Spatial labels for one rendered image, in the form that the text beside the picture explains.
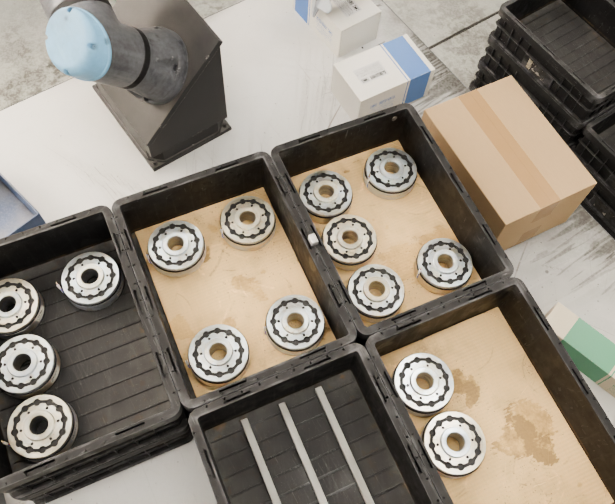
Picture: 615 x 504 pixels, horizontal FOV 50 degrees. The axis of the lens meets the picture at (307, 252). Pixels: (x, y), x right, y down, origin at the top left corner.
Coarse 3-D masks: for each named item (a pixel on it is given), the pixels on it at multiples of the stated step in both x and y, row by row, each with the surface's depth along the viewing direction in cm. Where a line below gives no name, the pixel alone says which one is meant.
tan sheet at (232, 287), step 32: (256, 192) 130; (160, 224) 126; (224, 256) 124; (256, 256) 124; (288, 256) 124; (160, 288) 120; (192, 288) 121; (224, 288) 121; (256, 288) 121; (288, 288) 121; (192, 320) 118; (224, 320) 118; (256, 320) 118; (224, 352) 116; (256, 352) 116; (192, 384) 113
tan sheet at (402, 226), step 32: (352, 160) 134; (352, 192) 131; (416, 192) 132; (320, 224) 127; (384, 224) 128; (416, 224) 128; (448, 224) 129; (384, 256) 125; (416, 256) 125; (416, 288) 122
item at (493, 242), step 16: (384, 112) 128; (416, 112) 128; (336, 128) 125; (352, 128) 126; (288, 144) 123; (304, 144) 124; (432, 144) 125; (288, 176) 120; (448, 176) 122; (464, 192) 120; (304, 208) 117; (480, 224) 118; (320, 240) 115; (496, 240) 116; (320, 256) 114; (336, 272) 112; (512, 272) 114; (336, 288) 111; (464, 288) 112; (480, 288) 112; (352, 304) 110; (432, 304) 110; (352, 320) 109; (384, 320) 109; (400, 320) 109; (368, 336) 108
